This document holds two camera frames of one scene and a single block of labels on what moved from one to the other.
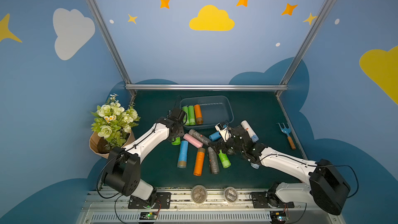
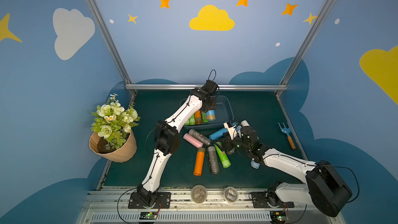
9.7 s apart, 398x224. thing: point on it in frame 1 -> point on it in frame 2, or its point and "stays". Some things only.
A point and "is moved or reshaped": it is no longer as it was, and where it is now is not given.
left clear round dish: x=199 y=194 stays
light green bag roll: x=191 y=115 stays
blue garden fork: x=287 y=130 stays
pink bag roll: x=193 y=140 stays
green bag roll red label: x=177 y=142 is moved or reshaped
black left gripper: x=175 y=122 -> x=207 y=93
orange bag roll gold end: x=199 y=117 stays
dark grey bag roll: x=200 y=137 stays
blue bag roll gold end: x=182 y=159 -> x=210 y=114
